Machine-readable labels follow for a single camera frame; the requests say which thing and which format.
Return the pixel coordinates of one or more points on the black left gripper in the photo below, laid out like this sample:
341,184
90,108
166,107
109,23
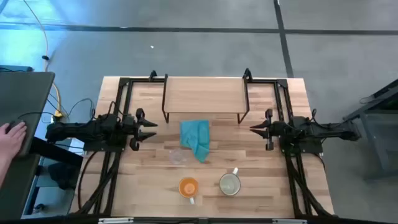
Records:
136,127

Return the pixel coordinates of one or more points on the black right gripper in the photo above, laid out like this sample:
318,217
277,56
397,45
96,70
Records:
275,130

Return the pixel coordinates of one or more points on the small clear glass cup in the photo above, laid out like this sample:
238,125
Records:
177,157

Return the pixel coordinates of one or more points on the large olive mug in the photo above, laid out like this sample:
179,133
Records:
230,184

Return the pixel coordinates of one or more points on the person's forearm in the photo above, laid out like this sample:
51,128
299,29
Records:
3,171

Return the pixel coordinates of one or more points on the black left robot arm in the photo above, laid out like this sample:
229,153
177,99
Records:
81,130

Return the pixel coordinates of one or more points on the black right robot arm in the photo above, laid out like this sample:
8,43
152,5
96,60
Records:
326,130

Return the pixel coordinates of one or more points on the wooden shelf black metal legs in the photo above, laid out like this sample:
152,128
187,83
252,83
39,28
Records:
205,95

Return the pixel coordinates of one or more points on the teal cloth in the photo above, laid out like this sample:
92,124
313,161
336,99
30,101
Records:
196,133

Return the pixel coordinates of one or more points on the black bag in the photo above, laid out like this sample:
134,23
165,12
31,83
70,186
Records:
62,175

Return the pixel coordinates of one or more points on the grey metal cart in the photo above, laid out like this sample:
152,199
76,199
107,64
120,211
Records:
377,102

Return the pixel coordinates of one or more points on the grey desk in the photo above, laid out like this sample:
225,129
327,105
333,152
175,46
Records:
28,96

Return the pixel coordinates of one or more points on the person's hand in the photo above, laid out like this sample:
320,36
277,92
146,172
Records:
12,140

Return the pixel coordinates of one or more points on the black aluminium rig frame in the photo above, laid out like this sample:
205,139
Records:
124,81

